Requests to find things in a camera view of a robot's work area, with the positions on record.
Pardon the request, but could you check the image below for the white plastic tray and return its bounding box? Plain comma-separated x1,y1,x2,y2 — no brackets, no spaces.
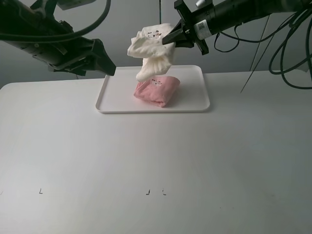
96,65,210,114

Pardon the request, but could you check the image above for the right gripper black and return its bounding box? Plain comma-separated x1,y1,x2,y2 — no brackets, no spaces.
162,0,219,55

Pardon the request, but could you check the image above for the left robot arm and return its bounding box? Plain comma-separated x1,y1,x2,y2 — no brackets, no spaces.
0,0,116,76

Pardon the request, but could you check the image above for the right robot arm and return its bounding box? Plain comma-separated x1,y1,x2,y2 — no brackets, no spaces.
162,0,311,55

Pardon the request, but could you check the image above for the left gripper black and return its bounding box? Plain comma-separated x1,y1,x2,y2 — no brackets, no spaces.
0,19,116,76

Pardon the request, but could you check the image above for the cream white towel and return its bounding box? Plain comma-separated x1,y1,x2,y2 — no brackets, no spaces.
127,23,176,82

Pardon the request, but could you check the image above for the pink towel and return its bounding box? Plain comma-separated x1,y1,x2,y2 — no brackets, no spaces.
134,76,180,107

